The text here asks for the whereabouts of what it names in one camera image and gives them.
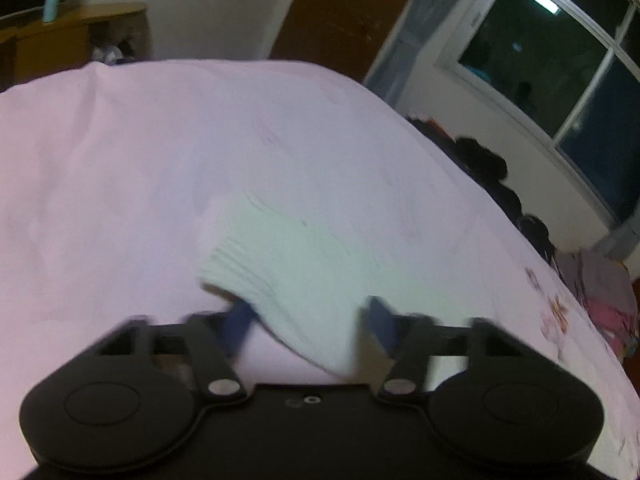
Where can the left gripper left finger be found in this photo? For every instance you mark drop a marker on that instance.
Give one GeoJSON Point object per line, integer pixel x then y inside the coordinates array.
{"type": "Point", "coordinates": [213, 340]}

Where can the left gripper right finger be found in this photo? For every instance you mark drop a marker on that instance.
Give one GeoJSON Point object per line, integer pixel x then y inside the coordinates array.
{"type": "Point", "coordinates": [406, 340]}

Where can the pale green knit sweater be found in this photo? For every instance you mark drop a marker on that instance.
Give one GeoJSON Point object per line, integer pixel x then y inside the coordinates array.
{"type": "Point", "coordinates": [306, 285]}

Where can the black clothes pile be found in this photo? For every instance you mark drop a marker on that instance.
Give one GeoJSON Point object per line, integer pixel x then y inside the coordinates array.
{"type": "Point", "coordinates": [489, 170]}

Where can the grey pink folded clothes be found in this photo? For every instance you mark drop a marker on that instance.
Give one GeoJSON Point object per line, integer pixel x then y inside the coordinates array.
{"type": "Point", "coordinates": [603, 288]}

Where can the pink floral bed sheet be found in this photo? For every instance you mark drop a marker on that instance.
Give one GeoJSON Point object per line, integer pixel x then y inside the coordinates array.
{"type": "Point", "coordinates": [112, 179]}

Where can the right grey curtain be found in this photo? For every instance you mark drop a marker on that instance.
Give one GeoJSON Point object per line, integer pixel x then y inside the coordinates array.
{"type": "Point", "coordinates": [620, 243]}

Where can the grey curtain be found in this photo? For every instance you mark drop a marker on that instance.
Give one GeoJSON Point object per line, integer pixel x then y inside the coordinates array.
{"type": "Point", "coordinates": [620, 243]}
{"type": "Point", "coordinates": [421, 21]}

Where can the wooden desk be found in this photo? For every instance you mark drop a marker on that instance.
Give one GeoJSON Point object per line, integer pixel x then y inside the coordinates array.
{"type": "Point", "coordinates": [31, 48]}

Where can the white framed window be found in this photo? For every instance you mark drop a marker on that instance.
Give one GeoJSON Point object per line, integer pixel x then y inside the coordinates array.
{"type": "Point", "coordinates": [567, 72]}

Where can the brown wooden door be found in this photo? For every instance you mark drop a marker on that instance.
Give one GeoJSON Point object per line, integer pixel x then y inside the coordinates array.
{"type": "Point", "coordinates": [341, 35]}

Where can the left grey curtain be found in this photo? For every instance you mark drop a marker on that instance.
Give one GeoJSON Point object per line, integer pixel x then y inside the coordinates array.
{"type": "Point", "coordinates": [421, 21]}

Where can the teal water bottle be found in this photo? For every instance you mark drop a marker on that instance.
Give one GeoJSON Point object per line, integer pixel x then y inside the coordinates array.
{"type": "Point", "coordinates": [50, 11]}

